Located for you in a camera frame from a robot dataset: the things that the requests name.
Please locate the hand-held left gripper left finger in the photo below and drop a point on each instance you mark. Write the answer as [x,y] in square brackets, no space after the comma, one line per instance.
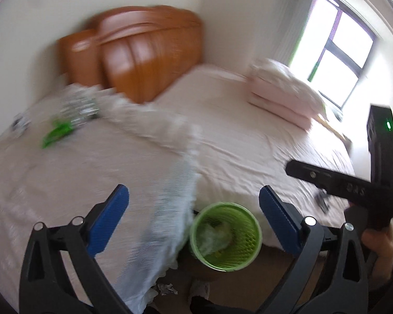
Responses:
[108,219]

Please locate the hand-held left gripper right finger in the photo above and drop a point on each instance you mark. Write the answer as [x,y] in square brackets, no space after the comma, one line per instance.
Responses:
[280,219]

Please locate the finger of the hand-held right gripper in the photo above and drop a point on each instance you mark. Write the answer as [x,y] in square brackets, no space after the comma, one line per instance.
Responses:
[308,174]

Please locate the green mesh waste basket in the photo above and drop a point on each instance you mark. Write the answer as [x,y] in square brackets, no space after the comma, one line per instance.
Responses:
[245,242]

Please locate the person's right hand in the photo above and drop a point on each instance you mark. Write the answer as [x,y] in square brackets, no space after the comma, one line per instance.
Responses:
[378,245]

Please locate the small black object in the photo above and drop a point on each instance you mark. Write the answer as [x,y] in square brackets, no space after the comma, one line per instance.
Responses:
[322,201]

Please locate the bed with pink sheet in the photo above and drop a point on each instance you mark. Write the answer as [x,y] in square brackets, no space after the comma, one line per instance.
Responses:
[249,150]

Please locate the folded pink blanket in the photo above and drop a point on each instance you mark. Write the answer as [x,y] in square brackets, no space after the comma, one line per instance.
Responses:
[281,88]

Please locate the crumpled white paper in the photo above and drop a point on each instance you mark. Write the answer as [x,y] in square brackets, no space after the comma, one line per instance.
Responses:
[167,289]

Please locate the green wrapper piece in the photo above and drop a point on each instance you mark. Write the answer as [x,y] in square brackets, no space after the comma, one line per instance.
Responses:
[57,134]

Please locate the person's slipper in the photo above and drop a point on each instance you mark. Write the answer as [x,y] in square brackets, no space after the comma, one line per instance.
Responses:
[199,291]

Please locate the crumpled silver foil wrapper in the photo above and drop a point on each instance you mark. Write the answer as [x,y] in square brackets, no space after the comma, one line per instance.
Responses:
[21,124]

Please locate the white pleated curtain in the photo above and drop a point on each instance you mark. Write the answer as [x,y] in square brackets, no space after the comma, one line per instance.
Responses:
[294,23]

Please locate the carved wooden headboard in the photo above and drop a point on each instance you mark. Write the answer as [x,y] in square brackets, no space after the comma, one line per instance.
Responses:
[134,55]

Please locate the window with dark frame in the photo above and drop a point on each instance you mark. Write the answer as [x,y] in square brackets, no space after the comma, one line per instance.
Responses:
[340,39]

